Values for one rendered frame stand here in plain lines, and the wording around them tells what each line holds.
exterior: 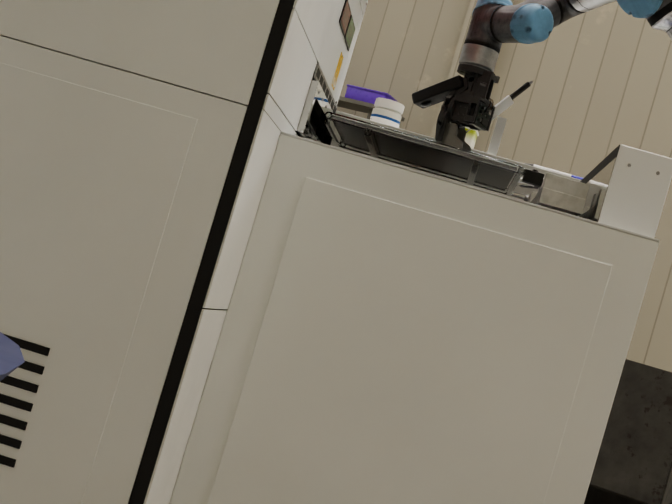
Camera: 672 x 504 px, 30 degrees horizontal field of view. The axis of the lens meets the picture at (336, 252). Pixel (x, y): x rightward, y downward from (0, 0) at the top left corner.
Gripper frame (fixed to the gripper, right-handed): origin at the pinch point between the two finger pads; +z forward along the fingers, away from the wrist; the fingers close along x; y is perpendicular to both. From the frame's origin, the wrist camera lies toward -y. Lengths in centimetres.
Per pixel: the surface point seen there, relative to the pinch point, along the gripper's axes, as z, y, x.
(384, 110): -11.5, -28.8, 17.8
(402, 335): 36, 32, -48
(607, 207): 6, 51, -30
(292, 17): -5, 17, -79
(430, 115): -118, -370, 578
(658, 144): -135, -202, 615
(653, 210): 5, 57, -26
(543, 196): 5.2, 34.3, -19.0
